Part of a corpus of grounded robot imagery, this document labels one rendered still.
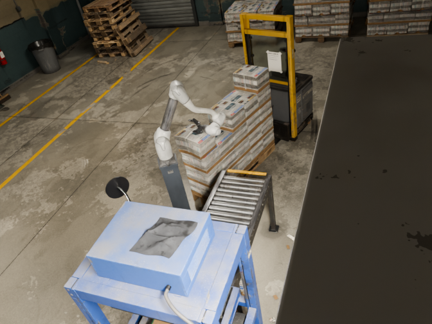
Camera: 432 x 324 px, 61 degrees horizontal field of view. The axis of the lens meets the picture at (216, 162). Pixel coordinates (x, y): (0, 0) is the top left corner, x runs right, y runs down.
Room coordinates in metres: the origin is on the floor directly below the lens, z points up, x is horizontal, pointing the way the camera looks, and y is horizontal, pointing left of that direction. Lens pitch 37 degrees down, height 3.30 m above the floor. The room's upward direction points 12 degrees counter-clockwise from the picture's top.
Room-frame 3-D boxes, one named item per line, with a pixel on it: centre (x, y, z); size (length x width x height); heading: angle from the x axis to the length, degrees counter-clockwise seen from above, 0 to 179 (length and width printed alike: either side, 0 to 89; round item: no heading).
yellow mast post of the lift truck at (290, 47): (4.49, -1.21, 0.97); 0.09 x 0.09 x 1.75; 44
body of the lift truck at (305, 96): (4.98, -1.25, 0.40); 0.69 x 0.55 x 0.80; 44
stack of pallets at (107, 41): (10.39, 1.92, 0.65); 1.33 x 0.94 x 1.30; 157
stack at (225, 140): (3.91, -0.15, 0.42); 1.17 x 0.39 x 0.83; 134
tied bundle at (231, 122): (4.01, -0.25, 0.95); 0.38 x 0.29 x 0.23; 46
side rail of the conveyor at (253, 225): (2.31, -0.22, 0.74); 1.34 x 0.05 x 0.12; 153
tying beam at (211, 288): (1.51, 0.46, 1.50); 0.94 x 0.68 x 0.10; 63
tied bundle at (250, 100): (4.21, -0.46, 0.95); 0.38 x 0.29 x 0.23; 45
